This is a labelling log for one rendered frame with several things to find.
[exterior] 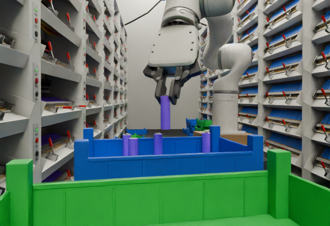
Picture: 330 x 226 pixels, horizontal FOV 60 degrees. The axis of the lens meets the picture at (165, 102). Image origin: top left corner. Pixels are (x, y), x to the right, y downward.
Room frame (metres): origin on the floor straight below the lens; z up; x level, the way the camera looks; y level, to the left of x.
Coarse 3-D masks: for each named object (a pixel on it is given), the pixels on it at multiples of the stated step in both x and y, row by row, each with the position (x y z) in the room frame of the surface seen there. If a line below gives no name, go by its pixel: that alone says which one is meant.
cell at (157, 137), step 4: (156, 136) 0.60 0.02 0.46; (160, 136) 0.60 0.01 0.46; (156, 140) 0.60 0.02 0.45; (160, 140) 0.60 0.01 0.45; (156, 144) 0.60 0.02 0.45; (160, 144) 0.60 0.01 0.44; (156, 148) 0.60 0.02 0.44; (160, 148) 0.60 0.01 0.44; (156, 152) 0.60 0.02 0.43; (160, 152) 0.60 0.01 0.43
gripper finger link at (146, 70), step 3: (147, 66) 0.59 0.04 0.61; (150, 66) 0.59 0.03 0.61; (144, 69) 0.59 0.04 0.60; (147, 69) 0.59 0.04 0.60; (150, 69) 0.59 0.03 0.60; (153, 69) 0.60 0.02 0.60; (144, 72) 0.59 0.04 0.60; (147, 72) 0.59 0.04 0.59; (150, 72) 0.58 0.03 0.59; (147, 75) 0.59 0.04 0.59; (150, 75) 0.58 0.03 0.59; (153, 78) 0.58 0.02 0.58
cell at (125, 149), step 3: (123, 135) 0.59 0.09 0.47; (126, 135) 0.58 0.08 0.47; (129, 135) 0.59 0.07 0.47; (123, 138) 0.59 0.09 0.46; (126, 138) 0.58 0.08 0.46; (123, 141) 0.59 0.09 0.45; (126, 141) 0.58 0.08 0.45; (123, 144) 0.59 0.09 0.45; (126, 144) 0.58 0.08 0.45; (123, 147) 0.59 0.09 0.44; (126, 147) 0.58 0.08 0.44; (123, 150) 0.59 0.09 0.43; (126, 150) 0.58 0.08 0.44; (123, 153) 0.59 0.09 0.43; (126, 153) 0.58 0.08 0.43
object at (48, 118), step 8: (56, 96) 1.56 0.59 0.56; (64, 96) 1.57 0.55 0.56; (80, 104) 1.57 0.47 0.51; (48, 112) 1.10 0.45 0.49; (64, 112) 1.26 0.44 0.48; (72, 112) 1.38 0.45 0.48; (80, 112) 1.55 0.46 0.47; (48, 120) 1.06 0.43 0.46; (56, 120) 1.17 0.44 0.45; (64, 120) 1.29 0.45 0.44
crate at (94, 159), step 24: (96, 144) 0.61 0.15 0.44; (120, 144) 0.62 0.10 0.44; (144, 144) 0.63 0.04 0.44; (168, 144) 0.64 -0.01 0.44; (192, 144) 0.65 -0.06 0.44; (216, 144) 0.64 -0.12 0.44; (240, 144) 0.54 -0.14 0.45; (96, 168) 0.42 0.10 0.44; (120, 168) 0.42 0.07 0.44; (144, 168) 0.43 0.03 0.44; (168, 168) 0.44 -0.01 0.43; (192, 168) 0.45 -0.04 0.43; (216, 168) 0.45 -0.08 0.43; (240, 168) 0.46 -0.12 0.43
